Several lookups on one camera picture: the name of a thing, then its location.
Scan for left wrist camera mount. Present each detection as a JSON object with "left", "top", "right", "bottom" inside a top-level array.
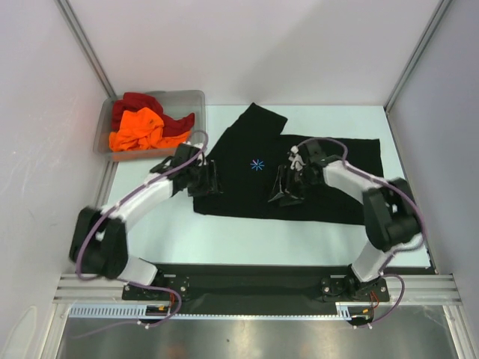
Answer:
[{"left": 150, "top": 142, "right": 204, "bottom": 177}]

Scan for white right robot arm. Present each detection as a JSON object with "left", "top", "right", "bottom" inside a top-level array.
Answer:
[{"left": 269, "top": 157, "right": 426, "bottom": 300}]

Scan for orange t-shirt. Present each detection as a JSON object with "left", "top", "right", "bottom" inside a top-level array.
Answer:
[{"left": 109, "top": 107, "right": 195, "bottom": 153}]

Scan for white slotted cable duct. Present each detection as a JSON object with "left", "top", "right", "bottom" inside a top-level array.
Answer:
[{"left": 69, "top": 304, "right": 371, "bottom": 321}]

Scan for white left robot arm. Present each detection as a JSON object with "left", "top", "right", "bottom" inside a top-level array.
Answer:
[{"left": 70, "top": 159, "right": 221, "bottom": 299}]

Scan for dark red t-shirt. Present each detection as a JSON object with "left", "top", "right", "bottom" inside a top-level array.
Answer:
[{"left": 111, "top": 92, "right": 196, "bottom": 138}]

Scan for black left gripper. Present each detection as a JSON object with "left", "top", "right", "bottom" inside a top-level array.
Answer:
[{"left": 186, "top": 160, "right": 222, "bottom": 197}]

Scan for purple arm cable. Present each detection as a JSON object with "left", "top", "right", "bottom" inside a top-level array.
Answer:
[
  {"left": 295, "top": 137, "right": 427, "bottom": 330},
  {"left": 70, "top": 129, "right": 209, "bottom": 340}
]

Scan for clear plastic bin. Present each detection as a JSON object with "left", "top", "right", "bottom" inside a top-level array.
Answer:
[{"left": 94, "top": 90, "right": 206, "bottom": 162}]

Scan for black t-shirt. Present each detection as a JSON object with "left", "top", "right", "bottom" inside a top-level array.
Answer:
[{"left": 193, "top": 103, "right": 364, "bottom": 225}]

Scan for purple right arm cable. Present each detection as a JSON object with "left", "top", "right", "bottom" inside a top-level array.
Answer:
[{"left": 295, "top": 137, "right": 427, "bottom": 330}]

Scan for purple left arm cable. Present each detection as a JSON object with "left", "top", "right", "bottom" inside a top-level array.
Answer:
[{"left": 70, "top": 129, "right": 209, "bottom": 340}]

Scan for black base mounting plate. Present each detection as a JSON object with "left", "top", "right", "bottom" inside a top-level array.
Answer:
[{"left": 123, "top": 261, "right": 390, "bottom": 315}]

